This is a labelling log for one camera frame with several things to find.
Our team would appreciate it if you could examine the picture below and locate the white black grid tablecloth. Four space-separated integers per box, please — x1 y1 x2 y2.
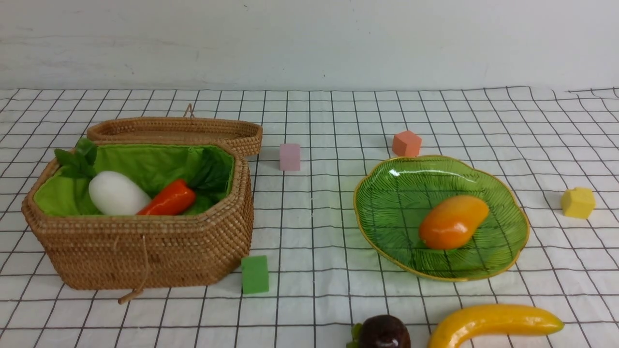
0 87 619 348

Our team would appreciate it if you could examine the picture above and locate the orange plastic mango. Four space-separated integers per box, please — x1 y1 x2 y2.
418 195 489 250

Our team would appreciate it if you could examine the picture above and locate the red orange chili pepper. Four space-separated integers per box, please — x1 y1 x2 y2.
136 178 197 216

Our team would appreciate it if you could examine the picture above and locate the woven rattan basket lid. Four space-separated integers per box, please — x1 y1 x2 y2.
86 104 263 157

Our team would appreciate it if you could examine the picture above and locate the orange foam cube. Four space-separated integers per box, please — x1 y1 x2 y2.
392 130 422 157

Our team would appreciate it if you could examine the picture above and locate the dark purple mangosteen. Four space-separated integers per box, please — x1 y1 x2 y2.
346 314 411 348

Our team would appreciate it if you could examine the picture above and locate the yellow plastic banana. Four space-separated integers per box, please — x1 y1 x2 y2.
427 304 564 348

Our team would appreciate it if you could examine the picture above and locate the yellow foam cube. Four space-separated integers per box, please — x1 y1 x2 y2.
560 187 596 219

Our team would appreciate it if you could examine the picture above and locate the pink foam cube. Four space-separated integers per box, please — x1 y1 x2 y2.
279 143 301 171

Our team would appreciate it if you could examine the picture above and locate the green foam block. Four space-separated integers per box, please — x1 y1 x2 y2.
241 255 269 295

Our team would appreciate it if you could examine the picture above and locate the white radish with green leaves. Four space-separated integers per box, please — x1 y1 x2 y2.
54 137 151 216

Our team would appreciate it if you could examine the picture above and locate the green glass leaf plate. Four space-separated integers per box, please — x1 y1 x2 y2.
353 156 531 282

